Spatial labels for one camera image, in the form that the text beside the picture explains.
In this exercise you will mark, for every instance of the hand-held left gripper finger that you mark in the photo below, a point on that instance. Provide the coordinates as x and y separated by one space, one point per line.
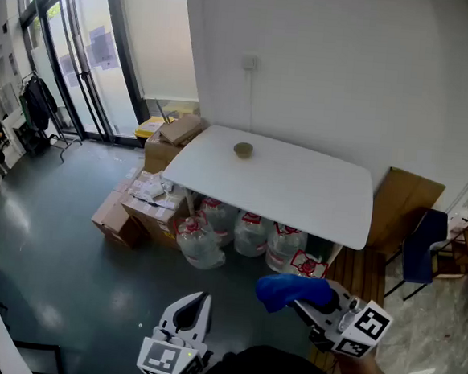
168 314
191 316

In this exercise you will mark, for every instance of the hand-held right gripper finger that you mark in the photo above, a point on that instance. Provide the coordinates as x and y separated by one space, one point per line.
299 307
336 297

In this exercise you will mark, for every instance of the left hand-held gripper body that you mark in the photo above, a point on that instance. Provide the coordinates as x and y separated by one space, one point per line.
164 358

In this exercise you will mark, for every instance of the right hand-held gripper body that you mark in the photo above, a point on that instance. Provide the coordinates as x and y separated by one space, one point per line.
370 324

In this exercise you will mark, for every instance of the blue cloth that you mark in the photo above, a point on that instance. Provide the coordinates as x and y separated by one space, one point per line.
286 291

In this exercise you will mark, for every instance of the brown round bowl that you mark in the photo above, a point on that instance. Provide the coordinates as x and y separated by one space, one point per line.
243 150

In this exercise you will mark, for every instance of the wooden slatted board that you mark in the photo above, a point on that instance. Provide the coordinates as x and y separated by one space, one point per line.
356 272

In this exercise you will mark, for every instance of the blue chair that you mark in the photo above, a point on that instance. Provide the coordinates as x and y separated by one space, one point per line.
420 249

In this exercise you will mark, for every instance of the taped cardboard box with labels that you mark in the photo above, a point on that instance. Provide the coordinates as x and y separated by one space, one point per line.
155 216

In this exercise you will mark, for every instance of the small cardboard box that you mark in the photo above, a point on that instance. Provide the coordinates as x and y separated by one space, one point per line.
112 221

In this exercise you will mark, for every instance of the wooden side shelf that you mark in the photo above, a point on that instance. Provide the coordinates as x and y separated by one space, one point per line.
460 256

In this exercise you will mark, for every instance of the wooden table leg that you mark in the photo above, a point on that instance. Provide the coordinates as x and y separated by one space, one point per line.
190 203

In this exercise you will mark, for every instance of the brown cardboard sheet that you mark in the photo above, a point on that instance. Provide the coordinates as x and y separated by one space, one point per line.
406 204

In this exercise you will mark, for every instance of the crumpled white packing papers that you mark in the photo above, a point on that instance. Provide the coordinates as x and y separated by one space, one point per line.
151 185

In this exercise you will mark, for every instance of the flat cardboard box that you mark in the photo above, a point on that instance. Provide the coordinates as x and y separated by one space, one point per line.
182 129

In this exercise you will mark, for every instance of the yellow bin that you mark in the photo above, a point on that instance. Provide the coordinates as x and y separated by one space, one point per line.
146 129

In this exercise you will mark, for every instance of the coat rack with dark clothes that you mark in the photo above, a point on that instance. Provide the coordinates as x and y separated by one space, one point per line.
37 104

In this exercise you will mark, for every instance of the glass sliding door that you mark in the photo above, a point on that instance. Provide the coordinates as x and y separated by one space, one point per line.
106 63

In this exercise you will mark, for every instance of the paper notices on glass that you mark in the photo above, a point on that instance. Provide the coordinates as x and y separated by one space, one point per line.
101 48

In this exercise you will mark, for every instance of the white wall socket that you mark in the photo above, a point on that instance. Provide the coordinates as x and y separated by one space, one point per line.
250 61

